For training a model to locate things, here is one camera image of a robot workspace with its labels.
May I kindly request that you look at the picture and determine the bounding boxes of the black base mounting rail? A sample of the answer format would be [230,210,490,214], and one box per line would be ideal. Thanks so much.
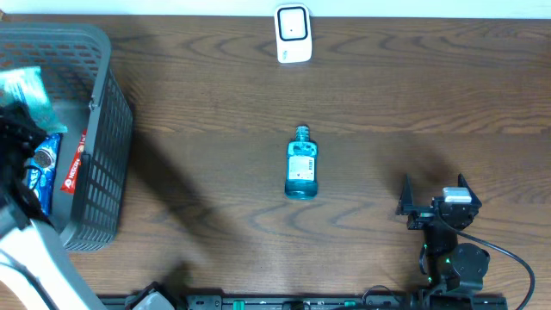
[98,294,509,310]

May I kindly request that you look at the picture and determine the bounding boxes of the white barcode scanner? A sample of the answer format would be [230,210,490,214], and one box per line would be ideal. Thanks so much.
[274,3,313,64]

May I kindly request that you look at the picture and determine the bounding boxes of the white wet wipes pack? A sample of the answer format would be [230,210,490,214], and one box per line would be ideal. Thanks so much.
[1,66,68,134]

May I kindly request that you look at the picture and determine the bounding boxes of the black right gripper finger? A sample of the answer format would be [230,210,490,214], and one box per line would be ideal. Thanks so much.
[456,173,482,209]
[396,175,414,215]

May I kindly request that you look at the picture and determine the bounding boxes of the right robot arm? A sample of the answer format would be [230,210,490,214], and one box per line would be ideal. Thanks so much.
[398,175,490,309]

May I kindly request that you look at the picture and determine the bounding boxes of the blue Oreo cookie pack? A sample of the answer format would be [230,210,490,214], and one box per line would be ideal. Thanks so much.
[27,133,62,215]

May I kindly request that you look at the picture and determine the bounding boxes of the blue mouthwash bottle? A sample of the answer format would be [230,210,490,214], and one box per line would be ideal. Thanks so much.
[284,125,319,200]

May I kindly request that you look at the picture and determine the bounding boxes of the grey plastic mesh basket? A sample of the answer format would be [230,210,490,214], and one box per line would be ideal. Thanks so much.
[1,22,133,251]

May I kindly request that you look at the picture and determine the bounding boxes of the red Nescafe stick sachet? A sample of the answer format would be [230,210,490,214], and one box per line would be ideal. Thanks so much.
[60,129,87,195]

